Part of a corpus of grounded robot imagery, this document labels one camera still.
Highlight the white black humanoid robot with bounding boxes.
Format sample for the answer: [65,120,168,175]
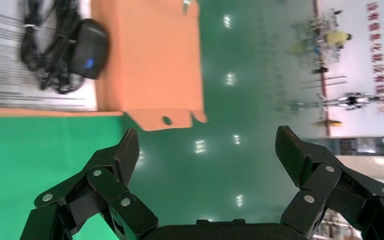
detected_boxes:
[317,92,383,111]

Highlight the green table cloth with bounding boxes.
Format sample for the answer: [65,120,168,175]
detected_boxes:
[0,0,137,240]

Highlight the black data cable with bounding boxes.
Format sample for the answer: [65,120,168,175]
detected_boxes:
[20,0,52,72]

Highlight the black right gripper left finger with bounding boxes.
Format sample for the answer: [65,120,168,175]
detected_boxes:
[20,128,160,240]

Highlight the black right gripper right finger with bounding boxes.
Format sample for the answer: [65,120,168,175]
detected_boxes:
[274,125,384,240]

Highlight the white printed paper sheet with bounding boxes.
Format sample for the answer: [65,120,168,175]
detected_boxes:
[0,0,99,113]

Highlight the person in yellow shirt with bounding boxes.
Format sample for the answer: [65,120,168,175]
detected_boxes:
[322,30,353,49]

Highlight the brown cardboard mailer box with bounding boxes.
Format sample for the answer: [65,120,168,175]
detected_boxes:
[0,0,209,132]

